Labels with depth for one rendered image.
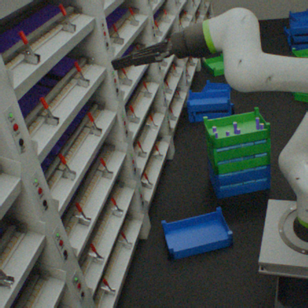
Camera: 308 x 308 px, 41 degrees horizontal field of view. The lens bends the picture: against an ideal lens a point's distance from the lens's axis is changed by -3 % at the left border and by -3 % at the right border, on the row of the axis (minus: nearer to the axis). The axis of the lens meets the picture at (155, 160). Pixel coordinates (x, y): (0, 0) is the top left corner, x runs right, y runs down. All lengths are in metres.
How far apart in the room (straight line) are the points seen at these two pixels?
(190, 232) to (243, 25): 1.25
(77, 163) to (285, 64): 0.74
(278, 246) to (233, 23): 0.80
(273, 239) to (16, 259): 0.89
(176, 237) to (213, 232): 0.18
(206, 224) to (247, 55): 1.23
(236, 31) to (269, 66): 0.12
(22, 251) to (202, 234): 1.13
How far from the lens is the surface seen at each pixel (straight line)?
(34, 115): 1.25
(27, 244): 1.16
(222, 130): 2.22
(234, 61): 1.06
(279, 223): 1.60
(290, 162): 1.49
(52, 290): 1.30
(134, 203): 1.96
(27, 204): 1.13
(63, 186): 1.32
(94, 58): 1.62
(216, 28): 1.13
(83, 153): 1.46
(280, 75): 1.09
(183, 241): 2.06
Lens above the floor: 1.45
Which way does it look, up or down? 33 degrees down
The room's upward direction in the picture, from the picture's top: 11 degrees counter-clockwise
